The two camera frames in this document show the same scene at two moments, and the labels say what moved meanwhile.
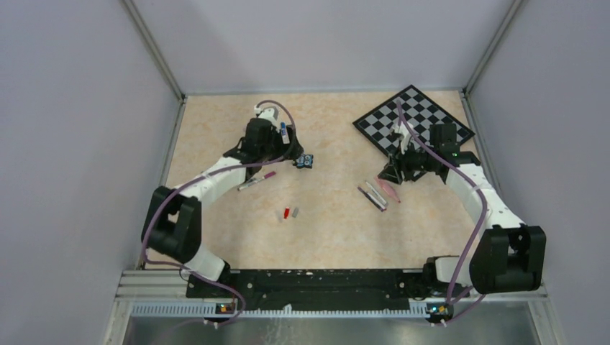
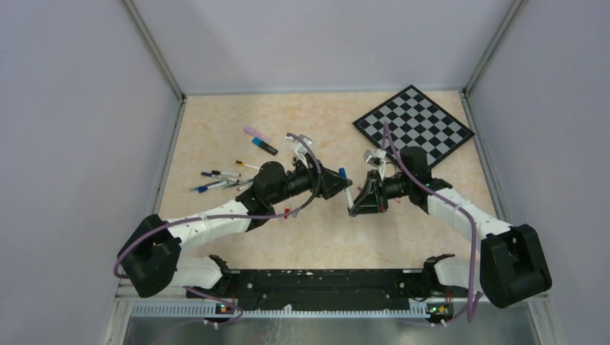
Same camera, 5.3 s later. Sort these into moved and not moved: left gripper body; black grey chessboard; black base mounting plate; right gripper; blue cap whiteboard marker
Moved: right gripper; blue cap whiteboard marker; left gripper body
Not moved: black grey chessboard; black base mounting plate
